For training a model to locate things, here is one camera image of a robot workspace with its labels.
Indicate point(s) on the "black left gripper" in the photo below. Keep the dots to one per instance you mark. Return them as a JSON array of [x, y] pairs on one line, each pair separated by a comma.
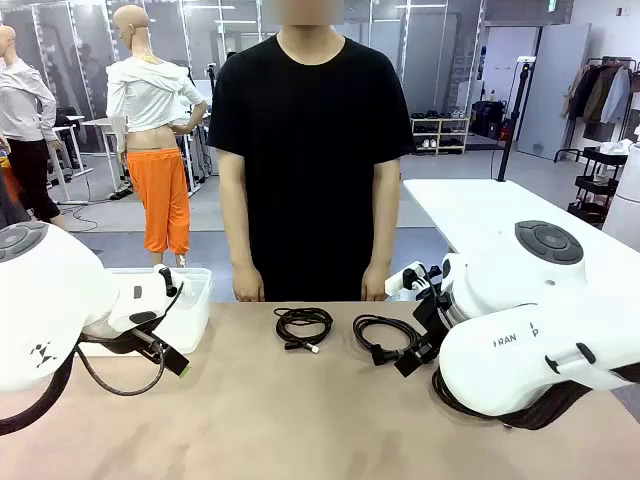
[[120, 345]]

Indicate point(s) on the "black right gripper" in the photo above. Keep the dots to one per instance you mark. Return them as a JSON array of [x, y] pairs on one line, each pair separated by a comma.
[[434, 320]]

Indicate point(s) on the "person's left forearm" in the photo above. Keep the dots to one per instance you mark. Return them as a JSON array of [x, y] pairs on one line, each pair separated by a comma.
[[382, 225]]

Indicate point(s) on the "person's right forearm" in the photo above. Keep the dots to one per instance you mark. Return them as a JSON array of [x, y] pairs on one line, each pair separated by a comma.
[[239, 225]]

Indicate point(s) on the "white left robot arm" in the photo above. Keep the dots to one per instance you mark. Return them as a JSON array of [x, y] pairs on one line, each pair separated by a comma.
[[50, 300]]

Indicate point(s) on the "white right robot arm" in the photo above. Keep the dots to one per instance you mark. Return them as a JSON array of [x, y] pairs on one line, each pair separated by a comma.
[[500, 360]]

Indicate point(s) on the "person's left hand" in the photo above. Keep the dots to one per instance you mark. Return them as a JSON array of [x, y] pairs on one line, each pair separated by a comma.
[[375, 285]]

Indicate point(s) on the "person's right hand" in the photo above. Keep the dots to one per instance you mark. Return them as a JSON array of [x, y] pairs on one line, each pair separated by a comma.
[[248, 286]]

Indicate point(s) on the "clear plastic storage container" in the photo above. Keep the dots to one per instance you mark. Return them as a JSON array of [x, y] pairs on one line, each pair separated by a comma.
[[192, 320]]

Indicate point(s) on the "orange pants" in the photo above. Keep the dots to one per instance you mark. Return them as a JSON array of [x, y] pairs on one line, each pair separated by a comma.
[[162, 200]]

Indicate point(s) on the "white table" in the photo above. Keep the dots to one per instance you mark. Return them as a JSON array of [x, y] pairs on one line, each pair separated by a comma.
[[475, 210]]

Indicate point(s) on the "wooden shoe rack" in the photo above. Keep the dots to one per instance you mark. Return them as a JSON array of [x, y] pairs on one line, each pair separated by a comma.
[[440, 134]]

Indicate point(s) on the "black pants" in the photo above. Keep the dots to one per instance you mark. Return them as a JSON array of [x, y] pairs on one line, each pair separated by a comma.
[[30, 175]]

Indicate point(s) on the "person in black t-shirt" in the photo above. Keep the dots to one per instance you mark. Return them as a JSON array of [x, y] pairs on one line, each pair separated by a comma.
[[310, 150]]

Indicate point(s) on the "white desk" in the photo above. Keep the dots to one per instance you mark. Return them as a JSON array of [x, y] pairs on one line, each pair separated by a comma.
[[67, 118], [100, 121]]

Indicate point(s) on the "black utility cart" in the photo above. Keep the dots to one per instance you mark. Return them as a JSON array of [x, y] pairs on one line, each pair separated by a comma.
[[595, 185]]

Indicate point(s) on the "black bags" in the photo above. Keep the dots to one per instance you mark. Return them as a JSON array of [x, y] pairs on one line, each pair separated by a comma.
[[487, 117]]

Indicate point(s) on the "white hooded top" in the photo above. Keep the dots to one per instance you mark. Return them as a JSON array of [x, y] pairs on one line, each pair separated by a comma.
[[145, 100]]

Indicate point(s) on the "white rounded machine housing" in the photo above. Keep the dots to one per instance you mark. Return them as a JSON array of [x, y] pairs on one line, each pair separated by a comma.
[[625, 200]]

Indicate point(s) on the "black stand pole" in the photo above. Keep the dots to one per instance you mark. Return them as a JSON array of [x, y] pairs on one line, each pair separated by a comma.
[[515, 115]]

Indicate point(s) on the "black clothes rack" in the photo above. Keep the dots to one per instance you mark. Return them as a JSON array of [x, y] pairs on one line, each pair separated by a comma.
[[570, 145]]

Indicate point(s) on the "light grey shirt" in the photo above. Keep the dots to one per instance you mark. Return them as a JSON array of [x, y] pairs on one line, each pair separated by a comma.
[[20, 100]]

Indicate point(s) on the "beige coat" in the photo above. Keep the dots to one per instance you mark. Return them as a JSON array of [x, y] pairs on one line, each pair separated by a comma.
[[575, 95]]

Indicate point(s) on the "dark brown coat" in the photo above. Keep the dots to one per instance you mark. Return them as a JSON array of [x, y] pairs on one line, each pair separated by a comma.
[[595, 95]]

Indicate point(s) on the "light grey coat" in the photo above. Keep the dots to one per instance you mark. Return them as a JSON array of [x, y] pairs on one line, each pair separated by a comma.
[[617, 95]]

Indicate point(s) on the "beige mannequin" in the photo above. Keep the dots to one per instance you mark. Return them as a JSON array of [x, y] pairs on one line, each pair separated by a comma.
[[6, 37], [131, 22]]

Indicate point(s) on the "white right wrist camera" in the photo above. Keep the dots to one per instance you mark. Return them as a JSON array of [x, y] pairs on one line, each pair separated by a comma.
[[397, 281]]

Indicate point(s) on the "black camera tripod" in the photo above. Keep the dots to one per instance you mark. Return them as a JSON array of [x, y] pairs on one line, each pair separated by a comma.
[[213, 75]]

